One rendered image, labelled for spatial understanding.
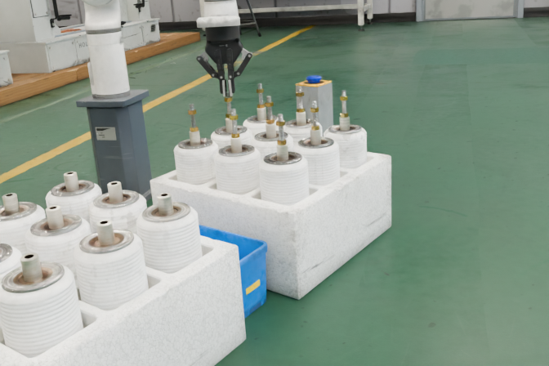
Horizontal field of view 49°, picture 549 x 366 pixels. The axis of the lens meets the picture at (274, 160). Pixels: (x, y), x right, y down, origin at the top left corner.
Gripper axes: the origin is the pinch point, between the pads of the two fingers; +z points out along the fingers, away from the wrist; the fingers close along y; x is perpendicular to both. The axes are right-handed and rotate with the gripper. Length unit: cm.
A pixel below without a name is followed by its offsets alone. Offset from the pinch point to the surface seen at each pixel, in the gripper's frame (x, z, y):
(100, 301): 63, 17, 13
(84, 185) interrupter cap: 33.6, 9.9, 23.6
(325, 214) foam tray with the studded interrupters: 25.8, 21.3, -20.1
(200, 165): 14.2, 13.7, 5.5
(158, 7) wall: -561, 12, 135
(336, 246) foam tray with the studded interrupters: 23.0, 29.7, -22.1
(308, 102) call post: -17.9, 8.6, -18.6
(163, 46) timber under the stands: -357, 32, 90
